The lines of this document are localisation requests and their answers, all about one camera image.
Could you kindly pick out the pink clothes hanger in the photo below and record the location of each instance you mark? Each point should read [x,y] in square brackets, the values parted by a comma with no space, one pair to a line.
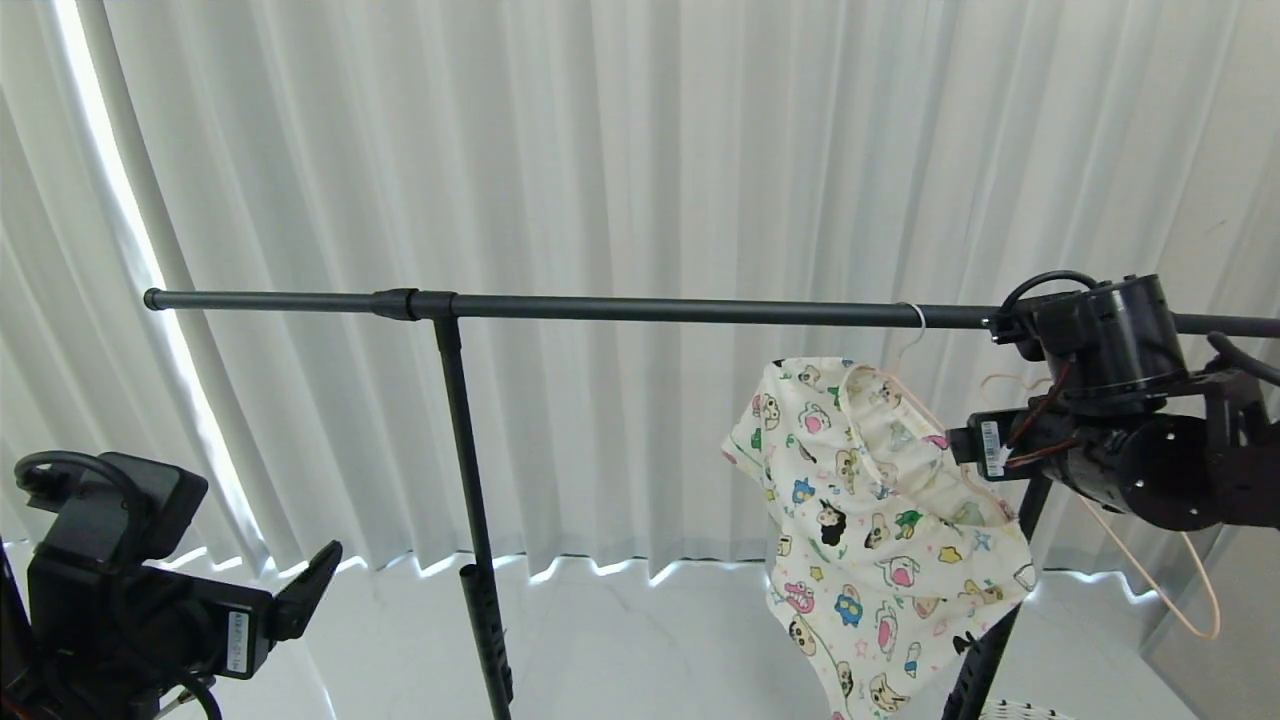
[1150,580]

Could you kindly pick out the white laundry basket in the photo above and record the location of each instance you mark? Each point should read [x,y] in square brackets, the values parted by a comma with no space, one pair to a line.
[1030,712]

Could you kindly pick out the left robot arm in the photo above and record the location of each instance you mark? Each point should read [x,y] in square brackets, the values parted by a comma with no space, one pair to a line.
[60,702]

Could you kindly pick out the white curtain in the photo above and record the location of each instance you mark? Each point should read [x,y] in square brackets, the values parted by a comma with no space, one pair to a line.
[640,150]

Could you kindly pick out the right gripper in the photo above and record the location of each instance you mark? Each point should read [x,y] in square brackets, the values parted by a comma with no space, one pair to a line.
[1030,445]

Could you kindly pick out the black clothes rack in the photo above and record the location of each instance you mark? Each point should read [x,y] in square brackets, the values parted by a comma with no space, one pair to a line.
[650,309]

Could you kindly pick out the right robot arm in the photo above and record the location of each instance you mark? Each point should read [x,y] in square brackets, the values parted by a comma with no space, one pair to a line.
[1150,470]

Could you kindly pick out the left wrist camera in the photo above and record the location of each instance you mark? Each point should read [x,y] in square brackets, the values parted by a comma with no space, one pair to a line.
[130,505]

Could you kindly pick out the cream printed garment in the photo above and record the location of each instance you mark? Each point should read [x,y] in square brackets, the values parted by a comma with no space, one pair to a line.
[880,560]

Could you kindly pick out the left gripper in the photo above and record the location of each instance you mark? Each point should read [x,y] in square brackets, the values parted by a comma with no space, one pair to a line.
[150,625]

